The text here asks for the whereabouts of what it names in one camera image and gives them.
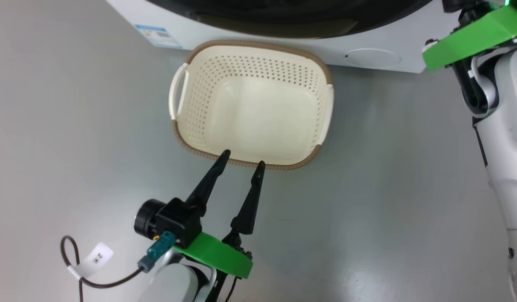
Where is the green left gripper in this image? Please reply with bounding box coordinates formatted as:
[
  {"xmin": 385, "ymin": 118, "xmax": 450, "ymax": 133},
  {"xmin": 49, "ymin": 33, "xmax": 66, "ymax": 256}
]
[{"xmin": 172, "ymin": 150, "xmax": 266, "ymax": 279}]

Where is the white left cable tag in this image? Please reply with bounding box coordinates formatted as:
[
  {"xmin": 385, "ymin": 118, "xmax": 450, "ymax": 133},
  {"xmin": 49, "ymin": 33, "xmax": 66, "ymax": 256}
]
[{"xmin": 68, "ymin": 242, "xmax": 114, "ymax": 279}]

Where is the dark round washing machine door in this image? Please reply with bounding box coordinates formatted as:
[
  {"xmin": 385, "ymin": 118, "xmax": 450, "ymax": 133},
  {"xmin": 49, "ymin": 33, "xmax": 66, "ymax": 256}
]
[{"xmin": 145, "ymin": 0, "xmax": 435, "ymax": 39}]

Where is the teal left camera connector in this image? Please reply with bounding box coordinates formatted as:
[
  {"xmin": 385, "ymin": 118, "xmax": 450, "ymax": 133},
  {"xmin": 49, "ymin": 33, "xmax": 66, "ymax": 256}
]
[{"xmin": 137, "ymin": 231, "xmax": 176, "ymax": 273}]

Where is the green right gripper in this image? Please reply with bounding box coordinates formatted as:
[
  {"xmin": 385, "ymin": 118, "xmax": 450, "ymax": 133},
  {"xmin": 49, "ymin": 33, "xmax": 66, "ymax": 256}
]
[{"xmin": 422, "ymin": 4, "xmax": 517, "ymax": 72}]

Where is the blue energy label sticker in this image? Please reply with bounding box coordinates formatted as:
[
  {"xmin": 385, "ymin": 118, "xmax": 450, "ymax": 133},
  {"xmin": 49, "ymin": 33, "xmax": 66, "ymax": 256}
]
[{"xmin": 135, "ymin": 24, "xmax": 183, "ymax": 49}]

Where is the white front-load washing machine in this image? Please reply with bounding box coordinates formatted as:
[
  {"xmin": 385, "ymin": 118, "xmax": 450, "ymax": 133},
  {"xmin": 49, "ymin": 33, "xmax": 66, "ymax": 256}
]
[{"xmin": 105, "ymin": 0, "xmax": 452, "ymax": 74}]

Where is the cream perforated laundry basket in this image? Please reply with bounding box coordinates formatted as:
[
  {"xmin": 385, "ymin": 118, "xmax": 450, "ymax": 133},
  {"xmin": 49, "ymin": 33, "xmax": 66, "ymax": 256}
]
[{"xmin": 168, "ymin": 40, "xmax": 334, "ymax": 171}]

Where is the round white filter cover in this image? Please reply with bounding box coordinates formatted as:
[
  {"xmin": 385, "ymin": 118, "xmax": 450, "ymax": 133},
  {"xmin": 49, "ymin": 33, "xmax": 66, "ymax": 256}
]
[{"xmin": 344, "ymin": 48, "xmax": 402, "ymax": 68}]

